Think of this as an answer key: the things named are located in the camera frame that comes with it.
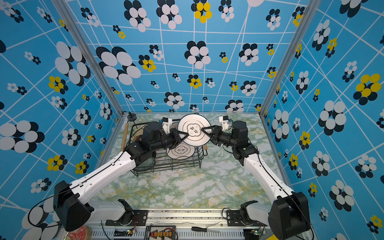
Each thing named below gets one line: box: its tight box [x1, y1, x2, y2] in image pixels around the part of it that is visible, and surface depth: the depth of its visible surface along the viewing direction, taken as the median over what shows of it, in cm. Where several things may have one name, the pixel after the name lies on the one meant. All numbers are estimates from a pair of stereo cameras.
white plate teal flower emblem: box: [177, 113, 211, 147], surface depth 75 cm
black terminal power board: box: [144, 225, 177, 240], surface depth 70 cm
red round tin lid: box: [64, 225, 92, 240], surface depth 68 cm
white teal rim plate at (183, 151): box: [166, 142, 196, 160], surface depth 93 cm
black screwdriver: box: [191, 226, 221, 233], surface depth 72 cm
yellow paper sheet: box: [265, 234, 279, 240], surface depth 69 cm
